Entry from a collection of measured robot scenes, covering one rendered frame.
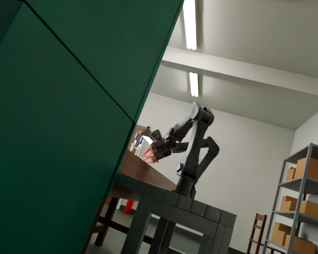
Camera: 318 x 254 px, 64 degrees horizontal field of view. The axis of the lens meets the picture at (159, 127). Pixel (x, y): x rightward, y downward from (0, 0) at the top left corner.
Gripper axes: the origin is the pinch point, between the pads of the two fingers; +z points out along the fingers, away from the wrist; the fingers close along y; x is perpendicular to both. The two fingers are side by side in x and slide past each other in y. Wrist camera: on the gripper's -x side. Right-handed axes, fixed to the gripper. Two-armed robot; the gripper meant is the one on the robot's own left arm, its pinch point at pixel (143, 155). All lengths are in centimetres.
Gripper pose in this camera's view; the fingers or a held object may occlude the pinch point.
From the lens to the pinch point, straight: 147.8
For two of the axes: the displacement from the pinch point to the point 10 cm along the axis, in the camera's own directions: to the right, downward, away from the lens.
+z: -9.1, 4.1, 0.7
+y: -2.2, -3.3, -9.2
